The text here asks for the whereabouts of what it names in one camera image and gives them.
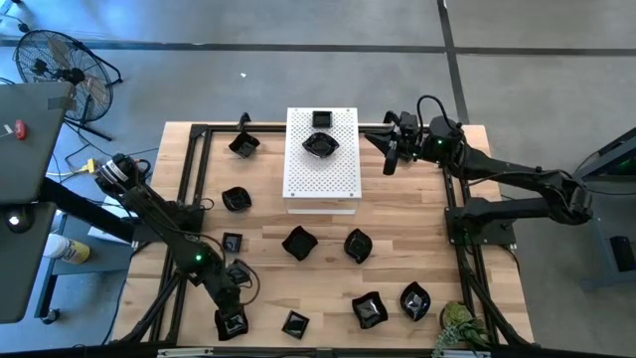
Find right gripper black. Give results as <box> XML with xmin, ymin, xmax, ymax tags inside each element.
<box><xmin>366</xmin><ymin>129</ymin><xmax>429</xmax><ymax>176</ymax></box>

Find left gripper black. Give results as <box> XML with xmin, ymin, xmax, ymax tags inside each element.
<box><xmin>211</xmin><ymin>277</ymin><xmax>247</xmax><ymax>325</ymax></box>

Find wavy square black plate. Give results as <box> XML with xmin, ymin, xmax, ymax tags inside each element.
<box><xmin>214</xmin><ymin>306</ymin><xmax>249</xmax><ymax>342</ymax></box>
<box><xmin>228</xmin><ymin>130</ymin><xmax>261</xmax><ymax>159</ymax></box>
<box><xmin>280</xmin><ymin>225</ymin><xmax>319</xmax><ymax>263</ymax></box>
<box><xmin>351</xmin><ymin>290</ymin><xmax>390</xmax><ymax>330</ymax></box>

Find leaf-shaped black plate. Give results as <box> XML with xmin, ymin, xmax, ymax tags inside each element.
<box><xmin>221</xmin><ymin>186</ymin><xmax>253</xmax><ymax>213</ymax></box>
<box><xmin>301</xmin><ymin>131</ymin><xmax>341</xmax><ymax>159</ymax></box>
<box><xmin>343</xmin><ymin>228</ymin><xmax>374</xmax><ymax>266</ymax></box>
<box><xmin>398</xmin><ymin>280</ymin><xmax>432</xmax><ymax>322</ymax></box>

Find white perforated shelf riser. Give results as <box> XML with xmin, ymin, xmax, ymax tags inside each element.
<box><xmin>281</xmin><ymin>106</ymin><xmax>363</xmax><ymax>216</ymax></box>

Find white paper sheet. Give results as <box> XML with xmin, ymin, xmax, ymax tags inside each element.
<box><xmin>87</xmin><ymin>188</ymin><xmax>150</xmax><ymax>245</ymax></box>

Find white yellow spray bottle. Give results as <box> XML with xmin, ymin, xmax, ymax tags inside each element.
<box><xmin>43</xmin><ymin>233</ymin><xmax>91</xmax><ymax>265</ymax></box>

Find potted green succulent plant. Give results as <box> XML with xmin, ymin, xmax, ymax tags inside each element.
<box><xmin>430</xmin><ymin>300</ymin><xmax>493</xmax><ymax>358</ymax></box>

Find grey equipment cart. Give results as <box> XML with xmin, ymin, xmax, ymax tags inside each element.
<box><xmin>573</xmin><ymin>126</ymin><xmax>636</xmax><ymax>292</ymax></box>

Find grey desk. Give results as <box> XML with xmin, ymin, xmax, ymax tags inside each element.
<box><xmin>0</xmin><ymin>81</ymin><xmax>138</xmax><ymax>325</ymax></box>

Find black box device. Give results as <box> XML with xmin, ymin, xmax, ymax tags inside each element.
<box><xmin>609</xmin><ymin>235</ymin><xmax>636</xmax><ymax>273</ymax></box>

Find black floor fan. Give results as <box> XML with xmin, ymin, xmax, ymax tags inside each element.
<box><xmin>13</xmin><ymin>28</ymin><xmax>123</xmax><ymax>143</ymax></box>

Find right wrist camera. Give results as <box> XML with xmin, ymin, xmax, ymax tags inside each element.
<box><xmin>398</xmin><ymin>110</ymin><xmax>419</xmax><ymax>136</ymax></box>

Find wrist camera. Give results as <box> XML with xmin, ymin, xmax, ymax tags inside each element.
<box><xmin>226</xmin><ymin>261</ymin><xmax>254</xmax><ymax>289</ymax></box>
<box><xmin>398</xmin><ymin>110</ymin><xmax>419</xmax><ymax>136</ymax></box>

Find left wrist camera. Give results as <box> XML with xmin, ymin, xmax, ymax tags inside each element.
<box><xmin>226</xmin><ymin>261</ymin><xmax>254</xmax><ymax>289</ymax></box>

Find black aluminium table frame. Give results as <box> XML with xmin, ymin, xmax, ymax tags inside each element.
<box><xmin>118</xmin><ymin>121</ymin><xmax>533</xmax><ymax>349</ymax></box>

